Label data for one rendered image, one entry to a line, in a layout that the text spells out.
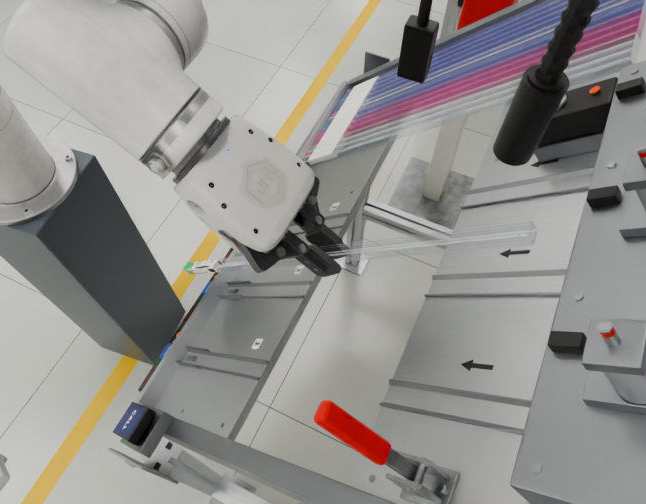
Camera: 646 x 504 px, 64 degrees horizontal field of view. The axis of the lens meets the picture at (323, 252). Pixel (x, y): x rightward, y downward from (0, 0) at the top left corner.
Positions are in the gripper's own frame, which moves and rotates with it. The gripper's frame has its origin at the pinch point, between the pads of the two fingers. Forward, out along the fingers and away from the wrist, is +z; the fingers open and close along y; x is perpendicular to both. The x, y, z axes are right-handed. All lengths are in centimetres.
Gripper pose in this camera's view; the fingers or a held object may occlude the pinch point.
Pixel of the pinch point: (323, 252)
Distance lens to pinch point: 51.2
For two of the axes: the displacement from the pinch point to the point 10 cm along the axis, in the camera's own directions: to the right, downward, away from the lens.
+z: 7.2, 6.0, 3.5
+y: 4.3, -7.8, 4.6
